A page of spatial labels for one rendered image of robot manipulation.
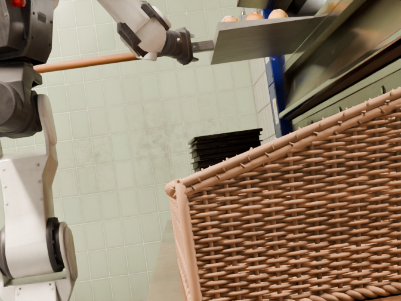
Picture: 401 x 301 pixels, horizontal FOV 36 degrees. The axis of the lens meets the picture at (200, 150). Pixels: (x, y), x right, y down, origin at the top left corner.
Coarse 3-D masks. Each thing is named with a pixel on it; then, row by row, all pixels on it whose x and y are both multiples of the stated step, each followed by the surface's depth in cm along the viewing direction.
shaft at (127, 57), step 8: (104, 56) 217; (112, 56) 216; (120, 56) 216; (128, 56) 217; (160, 56) 218; (40, 64) 216; (48, 64) 216; (56, 64) 216; (64, 64) 216; (72, 64) 216; (80, 64) 216; (88, 64) 216; (96, 64) 217; (40, 72) 216
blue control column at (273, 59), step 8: (264, 16) 258; (272, 64) 257; (272, 72) 257; (272, 80) 260; (280, 80) 257; (272, 88) 263; (280, 88) 256; (272, 96) 265; (280, 96) 256; (272, 104) 268; (280, 104) 256; (272, 112) 271; (280, 112) 256; (280, 120) 256; (280, 136) 259
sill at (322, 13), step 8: (328, 0) 172; (336, 0) 165; (320, 8) 181; (328, 8) 174; (320, 16) 183; (312, 24) 194; (304, 32) 205; (312, 32) 195; (296, 40) 219; (304, 40) 207; (288, 48) 234; (296, 48) 221; (288, 56) 236
